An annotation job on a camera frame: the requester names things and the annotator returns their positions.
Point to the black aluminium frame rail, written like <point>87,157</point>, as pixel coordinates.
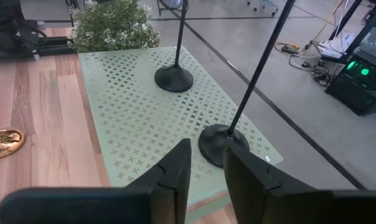
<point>57,46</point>

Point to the black power adapter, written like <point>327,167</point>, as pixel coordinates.
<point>289,49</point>

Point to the mint green perforated metal shelf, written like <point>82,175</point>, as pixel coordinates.
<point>138,118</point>

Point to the green plant with white flowers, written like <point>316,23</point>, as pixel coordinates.
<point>113,28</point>

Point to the black candlestick holder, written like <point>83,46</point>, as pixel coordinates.
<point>216,140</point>
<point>174,79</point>

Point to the black desk frame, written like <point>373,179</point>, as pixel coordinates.
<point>346,19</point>

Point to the white paper stack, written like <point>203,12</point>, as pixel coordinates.
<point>337,45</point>

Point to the office chair caster base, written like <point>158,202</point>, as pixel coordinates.
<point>262,6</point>

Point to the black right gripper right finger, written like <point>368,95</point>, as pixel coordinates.
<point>269,202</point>

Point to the black computer with green lights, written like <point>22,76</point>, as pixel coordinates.
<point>356,87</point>

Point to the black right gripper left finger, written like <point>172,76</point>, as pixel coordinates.
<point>129,205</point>

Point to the gold candlestick holder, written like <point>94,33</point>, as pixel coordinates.
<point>7,141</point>

